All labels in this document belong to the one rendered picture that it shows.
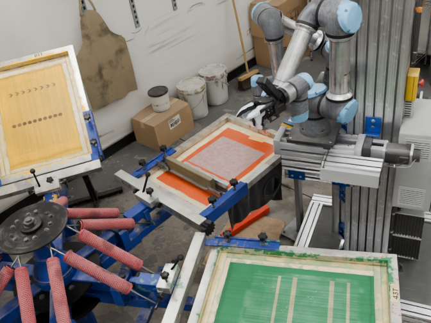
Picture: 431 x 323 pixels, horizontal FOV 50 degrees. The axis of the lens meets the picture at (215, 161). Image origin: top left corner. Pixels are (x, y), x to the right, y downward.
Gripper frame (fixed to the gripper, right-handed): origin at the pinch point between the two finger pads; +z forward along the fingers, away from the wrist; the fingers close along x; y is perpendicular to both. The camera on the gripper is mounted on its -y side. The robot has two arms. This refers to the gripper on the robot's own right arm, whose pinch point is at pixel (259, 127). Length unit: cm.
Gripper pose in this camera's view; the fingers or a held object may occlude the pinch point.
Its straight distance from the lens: 286.8
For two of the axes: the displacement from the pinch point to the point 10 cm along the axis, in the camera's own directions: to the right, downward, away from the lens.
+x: 6.8, -5.1, 5.2
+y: 7.1, 3.3, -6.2
